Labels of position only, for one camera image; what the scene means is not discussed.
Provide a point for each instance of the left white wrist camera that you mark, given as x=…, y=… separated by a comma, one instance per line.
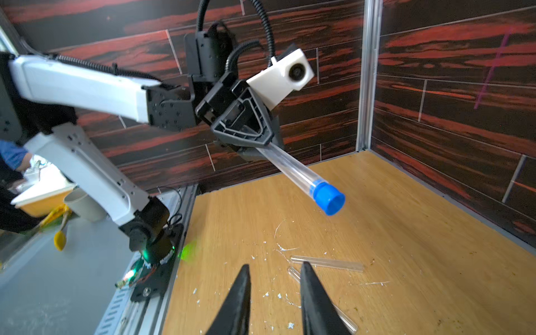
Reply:
x=290, y=72

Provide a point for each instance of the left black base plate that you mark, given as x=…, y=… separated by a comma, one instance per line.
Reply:
x=157, y=260

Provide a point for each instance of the blue stopper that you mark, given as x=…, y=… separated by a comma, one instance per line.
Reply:
x=327, y=197

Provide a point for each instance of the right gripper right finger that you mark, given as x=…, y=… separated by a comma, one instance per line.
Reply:
x=318, y=305

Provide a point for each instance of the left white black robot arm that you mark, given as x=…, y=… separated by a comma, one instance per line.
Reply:
x=156, y=157

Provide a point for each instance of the clear test tube lower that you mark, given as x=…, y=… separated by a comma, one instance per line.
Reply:
x=326, y=301

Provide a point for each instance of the aluminium front rail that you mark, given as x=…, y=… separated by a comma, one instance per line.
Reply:
x=140, y=307

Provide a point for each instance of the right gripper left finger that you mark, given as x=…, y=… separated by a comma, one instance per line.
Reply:
x=234, y=315

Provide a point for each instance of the yellow container outside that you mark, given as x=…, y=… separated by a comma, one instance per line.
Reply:
x=40, y=199

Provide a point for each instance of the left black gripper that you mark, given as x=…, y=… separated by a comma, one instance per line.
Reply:
x=237, y=116

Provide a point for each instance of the clear test tube middle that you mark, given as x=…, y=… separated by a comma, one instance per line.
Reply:
x=328, y=263

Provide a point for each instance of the clear glass test tube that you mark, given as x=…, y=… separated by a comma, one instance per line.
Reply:
x=298, y=173

